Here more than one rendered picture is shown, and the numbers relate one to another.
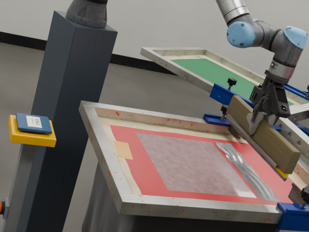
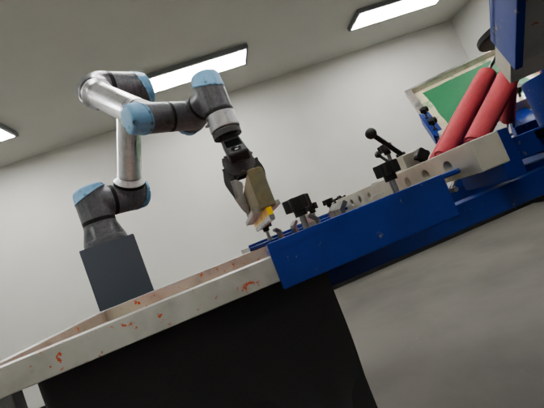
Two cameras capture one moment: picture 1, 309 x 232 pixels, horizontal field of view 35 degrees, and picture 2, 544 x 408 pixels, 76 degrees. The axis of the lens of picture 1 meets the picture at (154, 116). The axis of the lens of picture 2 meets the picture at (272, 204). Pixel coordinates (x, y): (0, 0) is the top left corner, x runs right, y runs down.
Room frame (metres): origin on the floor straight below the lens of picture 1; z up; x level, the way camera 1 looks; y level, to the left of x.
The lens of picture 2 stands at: (0.75, -0.61, 1.03)
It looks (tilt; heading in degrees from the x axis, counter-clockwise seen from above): 4 degrees up; 17
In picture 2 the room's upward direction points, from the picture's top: 22 degrees counter-clockwise
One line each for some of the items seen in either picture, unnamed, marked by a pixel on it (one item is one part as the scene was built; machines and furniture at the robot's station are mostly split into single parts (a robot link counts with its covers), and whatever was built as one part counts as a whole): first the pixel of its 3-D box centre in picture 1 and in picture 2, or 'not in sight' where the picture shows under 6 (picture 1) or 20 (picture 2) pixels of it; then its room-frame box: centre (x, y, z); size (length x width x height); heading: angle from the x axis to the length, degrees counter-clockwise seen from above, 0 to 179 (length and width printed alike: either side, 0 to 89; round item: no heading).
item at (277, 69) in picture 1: (280, 69); (222, 124); (1.54, -0.33, 1.31); 0.08 x 0.08 x 0.05
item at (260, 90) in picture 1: (270, 91); (235, 155); (1.55, -0.33, 1.23); 0.09 x 0.08 x 0.12; 25
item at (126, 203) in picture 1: (212, 161); (223, 276); (1.47, -0.22, 0.97); 0.79 x 0.58 x 0.04; 115
